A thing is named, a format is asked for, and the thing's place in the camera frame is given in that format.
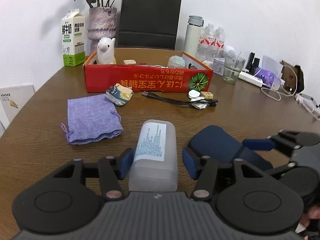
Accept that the translucent plastic container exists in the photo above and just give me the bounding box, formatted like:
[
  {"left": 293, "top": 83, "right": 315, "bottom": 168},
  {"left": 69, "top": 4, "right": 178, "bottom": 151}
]
[{"left": 129, "top": 120, "right": 178, "bottom": 192}]

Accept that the navy blue zip case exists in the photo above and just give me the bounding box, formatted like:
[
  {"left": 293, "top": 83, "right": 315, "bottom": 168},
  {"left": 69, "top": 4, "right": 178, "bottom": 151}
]
[{"left": 188, "top": 125, "right": 273, "bottom": 171}]

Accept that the white wrapper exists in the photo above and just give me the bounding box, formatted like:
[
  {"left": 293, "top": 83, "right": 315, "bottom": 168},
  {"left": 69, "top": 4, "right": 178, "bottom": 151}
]
[{"left": 190, "top": 97, "right": 207, "bottom": 110}]

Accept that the purple knit pouch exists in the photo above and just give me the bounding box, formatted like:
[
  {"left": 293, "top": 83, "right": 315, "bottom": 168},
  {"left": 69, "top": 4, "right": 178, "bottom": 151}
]
[{"left": 60, "top": 94, "right": 123, "bottom": 145}]

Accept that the black usb cable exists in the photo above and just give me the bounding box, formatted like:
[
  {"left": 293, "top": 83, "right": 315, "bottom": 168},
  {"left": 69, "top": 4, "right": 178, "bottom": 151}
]
[{"left": 141, "top": 91, "right": 220, "bottom": 107}]

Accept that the small yellow box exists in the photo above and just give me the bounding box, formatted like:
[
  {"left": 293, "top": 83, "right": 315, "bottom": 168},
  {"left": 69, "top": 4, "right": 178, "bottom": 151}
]
[{"left": 200, "top": 91, "right": 214, "bottom": 99}]

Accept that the snack packet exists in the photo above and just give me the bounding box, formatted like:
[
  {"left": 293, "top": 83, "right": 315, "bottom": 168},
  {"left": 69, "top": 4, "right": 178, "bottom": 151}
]
[{"left": 105, "top": 83, "right": 134, "bottom": 106}]

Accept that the iridescent glitter bag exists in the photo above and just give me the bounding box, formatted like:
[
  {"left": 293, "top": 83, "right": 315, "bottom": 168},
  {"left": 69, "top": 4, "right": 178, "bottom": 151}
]
[{"left": 167, "top": 55, "right": 186, "bottom": 68}]

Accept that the small beige box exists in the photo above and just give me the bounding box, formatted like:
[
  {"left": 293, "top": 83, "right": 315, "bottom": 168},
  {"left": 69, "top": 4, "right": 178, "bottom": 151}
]
[{"left": 123, "top": 60, "right": 136, "bottom": 65}]

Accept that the alpaca plush toy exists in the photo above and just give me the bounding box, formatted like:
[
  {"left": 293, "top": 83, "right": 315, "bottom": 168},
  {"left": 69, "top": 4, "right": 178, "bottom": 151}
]
[{"left": 97, "top": 37, "right": 116, "bottom": 64}]

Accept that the operator hand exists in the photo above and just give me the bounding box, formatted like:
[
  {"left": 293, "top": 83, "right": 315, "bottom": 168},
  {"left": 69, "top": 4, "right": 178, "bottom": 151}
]
[{"left": 299, "top": 204, "right": 320, "bottom": 230}]

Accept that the purple package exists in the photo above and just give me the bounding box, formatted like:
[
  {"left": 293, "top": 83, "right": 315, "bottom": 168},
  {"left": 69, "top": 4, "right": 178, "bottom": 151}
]
[{"left": 254, "top": 68, "right": 281, "bottom": 88}]

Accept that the white earbud case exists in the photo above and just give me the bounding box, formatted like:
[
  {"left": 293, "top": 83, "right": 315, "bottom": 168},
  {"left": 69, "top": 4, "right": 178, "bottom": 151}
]
[{"left": 188, "top": 90, "right": 200, "bottom": 99}]

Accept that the white power strip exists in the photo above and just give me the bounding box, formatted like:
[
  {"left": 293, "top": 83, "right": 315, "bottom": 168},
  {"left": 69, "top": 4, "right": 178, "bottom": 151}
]
[{"left": 238, "top": 72, "right": 263, "bottom": 88}]

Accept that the cardboard phone stand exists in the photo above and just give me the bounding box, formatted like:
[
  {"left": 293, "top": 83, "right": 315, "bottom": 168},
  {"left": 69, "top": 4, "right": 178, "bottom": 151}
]
[{"left": 280, "top": 60, "right": 305, "bottom": 94}]

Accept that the clear glass cup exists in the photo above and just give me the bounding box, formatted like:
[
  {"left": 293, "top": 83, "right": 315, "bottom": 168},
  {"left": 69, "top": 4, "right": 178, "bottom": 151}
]
[{"left": 223, "top": 53, "right": 246, "bottom": 84}]

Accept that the small white tin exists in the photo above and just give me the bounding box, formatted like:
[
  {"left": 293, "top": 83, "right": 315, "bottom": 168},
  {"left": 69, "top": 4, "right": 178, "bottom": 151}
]
[{"left": 212, "top": 57, "right": 225, "bottom": 76}]

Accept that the red cardboard box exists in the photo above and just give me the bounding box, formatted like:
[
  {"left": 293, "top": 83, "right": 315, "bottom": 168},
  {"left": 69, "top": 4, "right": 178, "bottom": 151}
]
[{"left": 83, "top": 48, "right": 214, "bottom": 93}]

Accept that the water bottle left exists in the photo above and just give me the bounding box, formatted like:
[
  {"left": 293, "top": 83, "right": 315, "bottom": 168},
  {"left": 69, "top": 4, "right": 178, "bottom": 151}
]
[{"left": 196, "top": 23, "right": 215, "bottom": 61}]

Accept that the water bottle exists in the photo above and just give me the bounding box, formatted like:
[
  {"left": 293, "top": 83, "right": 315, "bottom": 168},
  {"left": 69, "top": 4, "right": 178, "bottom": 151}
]
[
  {"left": 196, "top": 23, "right": 215, "bottom": 61},
  {"left": 215, "top": 26, "right": 226, "bottom": 49}
]

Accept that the white thermos bottle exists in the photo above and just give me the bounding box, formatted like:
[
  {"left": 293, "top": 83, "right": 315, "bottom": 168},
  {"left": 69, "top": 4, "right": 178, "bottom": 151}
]
[{"left": 183, "top": 15, "right": 204, "bottom": 57}]

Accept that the water bottle middle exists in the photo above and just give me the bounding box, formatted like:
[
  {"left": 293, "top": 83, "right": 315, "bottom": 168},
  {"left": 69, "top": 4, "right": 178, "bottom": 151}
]
[{"left": 215, "top": 26, "right": 226, "bottom": 49}]

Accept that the white book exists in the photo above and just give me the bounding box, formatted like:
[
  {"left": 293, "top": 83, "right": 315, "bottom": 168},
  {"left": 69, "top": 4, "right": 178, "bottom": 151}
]
[{"left": 1, "top": 83, "right": 35, "bottom": 135}]

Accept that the milk carton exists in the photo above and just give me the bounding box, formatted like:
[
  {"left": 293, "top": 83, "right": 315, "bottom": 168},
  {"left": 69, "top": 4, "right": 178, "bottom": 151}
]
[{"left": 61, "top": 9, "right": 86, "bottom": 67}]

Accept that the purple flower vase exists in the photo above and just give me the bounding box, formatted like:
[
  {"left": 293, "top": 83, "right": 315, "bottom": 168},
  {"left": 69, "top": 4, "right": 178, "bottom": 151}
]
[{"left": 87, "top": 7, "right": 117, "bottom": 54}]

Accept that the black paper bag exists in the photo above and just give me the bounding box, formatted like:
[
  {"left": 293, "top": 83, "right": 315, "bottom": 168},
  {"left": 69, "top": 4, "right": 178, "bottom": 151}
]
[{"left": 118, "top": 0, "right": 182, "bottom": 50}]

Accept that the white cable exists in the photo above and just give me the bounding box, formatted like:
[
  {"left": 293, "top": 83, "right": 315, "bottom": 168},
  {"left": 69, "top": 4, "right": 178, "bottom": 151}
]
[{"left": 261, "top": 86, "right": 296, "bottom": 102}]

